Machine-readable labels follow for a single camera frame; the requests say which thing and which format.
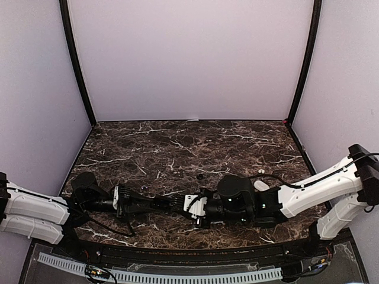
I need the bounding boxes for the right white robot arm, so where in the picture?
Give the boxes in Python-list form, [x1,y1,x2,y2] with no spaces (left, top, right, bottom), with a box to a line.
[171,144,378,257]

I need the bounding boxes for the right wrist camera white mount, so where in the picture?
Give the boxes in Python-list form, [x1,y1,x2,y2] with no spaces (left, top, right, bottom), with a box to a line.
[183,188,214,219]

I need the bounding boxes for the left black frame post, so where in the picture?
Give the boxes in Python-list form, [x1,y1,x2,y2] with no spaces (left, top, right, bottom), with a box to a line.
[59,0,97,128]

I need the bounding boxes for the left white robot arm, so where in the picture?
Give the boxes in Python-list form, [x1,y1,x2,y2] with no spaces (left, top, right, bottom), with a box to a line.
[1,173,141,258]

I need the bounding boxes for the white slotted cable duct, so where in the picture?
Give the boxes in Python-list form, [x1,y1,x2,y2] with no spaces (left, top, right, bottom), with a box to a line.
[37,253,282,284]

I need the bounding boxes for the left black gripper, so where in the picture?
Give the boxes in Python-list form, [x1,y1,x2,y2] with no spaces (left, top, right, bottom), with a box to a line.
[83,190,156,224]

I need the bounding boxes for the white charging case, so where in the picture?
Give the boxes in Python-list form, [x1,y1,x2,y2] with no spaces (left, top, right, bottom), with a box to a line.
[253,180,270,192]

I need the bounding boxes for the black frame post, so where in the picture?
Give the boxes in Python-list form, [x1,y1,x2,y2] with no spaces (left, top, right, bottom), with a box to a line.
[59,0,97,128]
[286,0,323,128]

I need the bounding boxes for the right black frame post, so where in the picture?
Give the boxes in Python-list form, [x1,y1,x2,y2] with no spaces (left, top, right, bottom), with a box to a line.
[286,0,323,128]

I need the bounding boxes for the black earbud charging case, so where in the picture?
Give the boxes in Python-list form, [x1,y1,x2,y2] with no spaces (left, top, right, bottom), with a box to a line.
[150,197,172,211]

